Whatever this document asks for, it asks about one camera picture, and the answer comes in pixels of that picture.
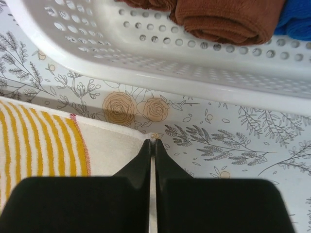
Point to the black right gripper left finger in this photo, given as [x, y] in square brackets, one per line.
[97, 204]

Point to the rolled brown towel right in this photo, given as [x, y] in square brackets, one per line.
[237, 22]

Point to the white plastic basket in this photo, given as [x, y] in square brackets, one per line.
[111, 41]

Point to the yellow striped towel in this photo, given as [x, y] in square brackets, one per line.
[40, 142]

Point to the rolled blue towel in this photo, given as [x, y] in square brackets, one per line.
[295, 20]

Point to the rolled brown towel left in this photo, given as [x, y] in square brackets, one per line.
[157, 5]

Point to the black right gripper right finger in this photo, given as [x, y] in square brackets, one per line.
[195, 205]

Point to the rolled brown towel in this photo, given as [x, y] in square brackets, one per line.
[237, 22]
[157, 5]

